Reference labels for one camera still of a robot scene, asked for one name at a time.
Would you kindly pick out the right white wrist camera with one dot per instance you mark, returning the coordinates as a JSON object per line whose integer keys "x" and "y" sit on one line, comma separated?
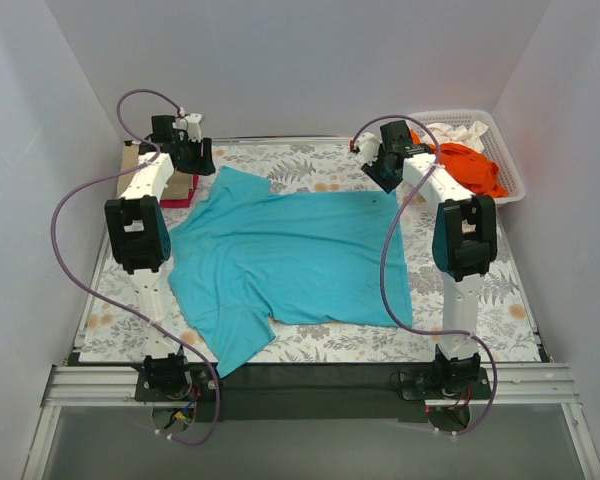
{"x": 366, "y": 146}

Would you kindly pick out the aluminium frame rail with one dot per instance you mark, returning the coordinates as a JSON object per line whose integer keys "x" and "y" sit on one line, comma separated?
{"x": 515, "y": 383}

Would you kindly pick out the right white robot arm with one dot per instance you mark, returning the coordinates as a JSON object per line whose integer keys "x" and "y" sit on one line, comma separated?
{"x": 464, "y": 246}

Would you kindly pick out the orange t shirt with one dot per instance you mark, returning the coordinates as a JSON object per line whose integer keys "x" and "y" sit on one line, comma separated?
{"x": 473, "y": 170}

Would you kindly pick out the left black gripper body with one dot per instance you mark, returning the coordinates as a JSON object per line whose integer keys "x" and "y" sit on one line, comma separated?
{"x": 195, "y": 160}

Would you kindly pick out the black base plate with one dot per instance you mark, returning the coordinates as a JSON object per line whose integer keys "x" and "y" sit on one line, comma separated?
{"x": 208, "y": 402}

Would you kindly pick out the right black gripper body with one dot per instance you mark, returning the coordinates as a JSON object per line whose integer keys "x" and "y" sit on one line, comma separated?
{"x": 383, "y": 173}

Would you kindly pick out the turquoise t shirt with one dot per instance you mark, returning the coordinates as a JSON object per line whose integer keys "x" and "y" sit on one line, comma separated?
{"x": 246, "y": 256}

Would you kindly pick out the folded magenta t shirt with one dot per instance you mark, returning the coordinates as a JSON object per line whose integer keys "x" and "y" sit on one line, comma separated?
{"x": 179, "y": 191}

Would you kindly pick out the white plastic basket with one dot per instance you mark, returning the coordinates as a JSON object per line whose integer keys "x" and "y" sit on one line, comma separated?
{"x": 495, "y": 146}

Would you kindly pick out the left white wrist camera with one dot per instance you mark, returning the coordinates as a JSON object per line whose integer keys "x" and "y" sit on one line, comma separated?
{"x": 191, "y": 123}

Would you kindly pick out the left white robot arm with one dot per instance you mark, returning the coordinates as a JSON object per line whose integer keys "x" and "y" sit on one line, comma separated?
{"x": 140, "y": 240}

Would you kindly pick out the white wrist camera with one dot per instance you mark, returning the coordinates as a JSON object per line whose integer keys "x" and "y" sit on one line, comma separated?
{"x": 191, "y": 123}
{"x": 366, "y": 146}

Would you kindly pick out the white t shirt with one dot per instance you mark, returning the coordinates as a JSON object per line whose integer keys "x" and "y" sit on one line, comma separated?
{"x": 466, "y": 136}

